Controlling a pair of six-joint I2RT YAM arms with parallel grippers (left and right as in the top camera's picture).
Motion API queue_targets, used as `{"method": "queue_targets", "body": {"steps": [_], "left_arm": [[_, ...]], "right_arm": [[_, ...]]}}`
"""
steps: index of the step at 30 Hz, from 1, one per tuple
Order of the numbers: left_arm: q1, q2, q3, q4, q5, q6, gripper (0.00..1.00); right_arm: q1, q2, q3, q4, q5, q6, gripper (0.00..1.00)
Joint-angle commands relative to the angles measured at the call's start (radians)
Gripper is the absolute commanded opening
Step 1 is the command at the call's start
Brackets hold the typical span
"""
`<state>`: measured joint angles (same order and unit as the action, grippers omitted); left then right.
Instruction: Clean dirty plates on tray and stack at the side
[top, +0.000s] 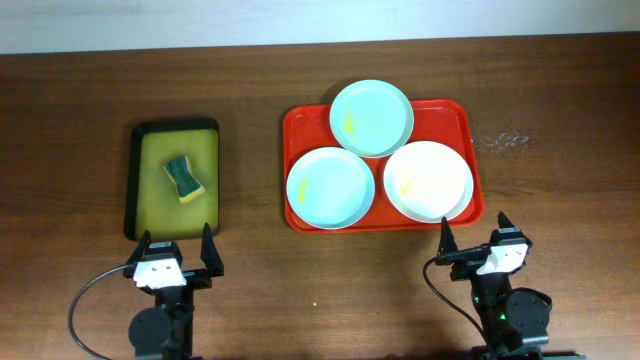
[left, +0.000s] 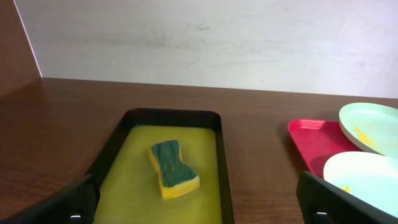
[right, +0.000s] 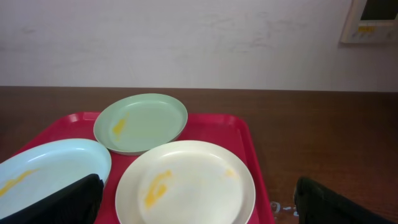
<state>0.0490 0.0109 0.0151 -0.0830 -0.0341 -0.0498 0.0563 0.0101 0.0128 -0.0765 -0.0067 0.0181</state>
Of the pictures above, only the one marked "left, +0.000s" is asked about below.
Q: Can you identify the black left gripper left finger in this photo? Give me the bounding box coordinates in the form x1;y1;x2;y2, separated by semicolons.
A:
1;174;100;224

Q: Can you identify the black tray with yellow liquid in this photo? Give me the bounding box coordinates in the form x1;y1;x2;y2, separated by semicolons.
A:
88;108;234;223

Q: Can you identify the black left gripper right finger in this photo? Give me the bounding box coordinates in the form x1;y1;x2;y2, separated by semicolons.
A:
296;171;397;224

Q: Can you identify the light blue plate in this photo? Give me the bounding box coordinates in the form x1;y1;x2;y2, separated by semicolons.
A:
323;151;397;217

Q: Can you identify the red plastic tray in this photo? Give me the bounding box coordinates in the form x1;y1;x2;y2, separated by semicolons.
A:
287;119;360;178

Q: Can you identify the yellow green sponge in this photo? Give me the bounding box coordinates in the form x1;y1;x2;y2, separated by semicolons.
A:
149;139;200;200

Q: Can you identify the mint green plate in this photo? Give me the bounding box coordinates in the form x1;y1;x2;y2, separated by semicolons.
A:
338;103;397;159

